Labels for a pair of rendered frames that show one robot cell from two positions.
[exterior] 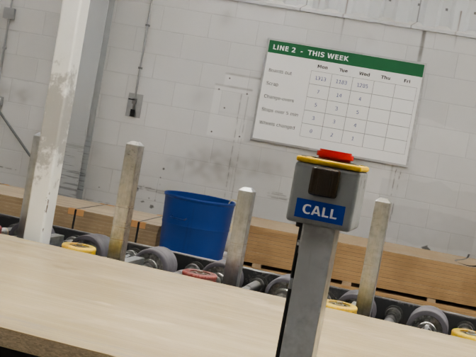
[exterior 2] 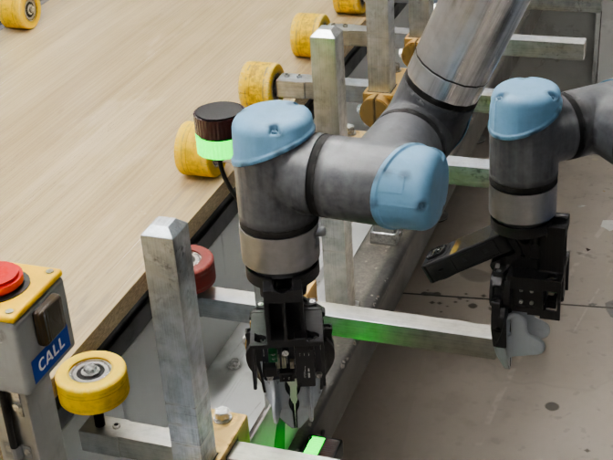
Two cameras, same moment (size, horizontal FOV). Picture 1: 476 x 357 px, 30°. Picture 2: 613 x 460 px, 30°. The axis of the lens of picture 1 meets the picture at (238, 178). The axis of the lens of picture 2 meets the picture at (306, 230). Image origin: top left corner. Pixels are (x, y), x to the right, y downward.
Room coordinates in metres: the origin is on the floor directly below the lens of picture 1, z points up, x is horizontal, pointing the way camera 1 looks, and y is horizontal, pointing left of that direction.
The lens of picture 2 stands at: (0.65, 0.59, 1.65)
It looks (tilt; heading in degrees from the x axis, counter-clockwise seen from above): 29 degrees down; 276
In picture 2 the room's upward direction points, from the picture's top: 4 degrees counter-clockwise
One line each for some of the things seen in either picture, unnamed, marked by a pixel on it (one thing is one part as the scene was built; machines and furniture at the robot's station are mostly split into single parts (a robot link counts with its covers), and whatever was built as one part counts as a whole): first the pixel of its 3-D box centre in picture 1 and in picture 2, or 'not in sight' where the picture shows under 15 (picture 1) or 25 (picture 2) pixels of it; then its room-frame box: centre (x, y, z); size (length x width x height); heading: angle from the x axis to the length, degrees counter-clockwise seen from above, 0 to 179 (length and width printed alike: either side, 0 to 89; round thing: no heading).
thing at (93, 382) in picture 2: not in sight; (97, 407); (1.02, -0.42, 0.85); 0.08 x 0.08 x 0.11
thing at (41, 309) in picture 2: (324, 182); (49, 319); (0.92, -0.09, 1.20); 0.03 x 0.01 x 0.03; 75
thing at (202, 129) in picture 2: not in sight; (220, 120); (0.88, -0.60, 1.13); 0.06 x 0.06 x 0.02
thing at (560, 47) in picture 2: not in sight; (441, 39); (0.61, -1.35, 0.95); 0.50 x 0.04 x 0.04; 165
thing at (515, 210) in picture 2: not in sight; (523, 197); (0.53, -0.56, 1.05); 0.08 x 0.08 x 0.05
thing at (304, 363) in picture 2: not in sight; (285, 317); (0.78, -0.34, 1.04); 0.09 x 0.08 x 0.12; 95
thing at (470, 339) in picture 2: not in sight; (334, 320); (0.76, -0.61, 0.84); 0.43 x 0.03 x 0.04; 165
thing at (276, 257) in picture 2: not in sight; (283, 241); (0.78, -0.34, 1.12); 0.08 x 0.08 x 0.05
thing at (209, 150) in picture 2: not in sight; (222, 140); (0.88, -0.60, 1.10); 0.06 x 0.06 x 0.02
